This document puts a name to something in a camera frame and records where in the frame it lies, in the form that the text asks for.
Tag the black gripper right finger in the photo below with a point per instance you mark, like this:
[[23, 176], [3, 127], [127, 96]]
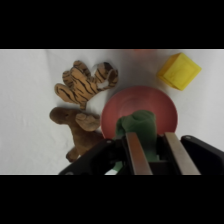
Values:
[[181, 155]]

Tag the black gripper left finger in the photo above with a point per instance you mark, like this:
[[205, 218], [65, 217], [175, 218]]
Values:
[[140, 156]]

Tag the yellow cube block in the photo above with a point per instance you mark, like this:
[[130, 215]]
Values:
[[179, 70]]

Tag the green triangle block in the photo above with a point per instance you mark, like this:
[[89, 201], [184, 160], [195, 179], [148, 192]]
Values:
[[141, 125]]

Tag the pink bowl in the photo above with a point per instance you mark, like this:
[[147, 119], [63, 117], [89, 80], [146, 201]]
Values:
[[143, 98]]

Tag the brown plush moose toy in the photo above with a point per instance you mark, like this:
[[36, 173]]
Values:
[[81, 133]]

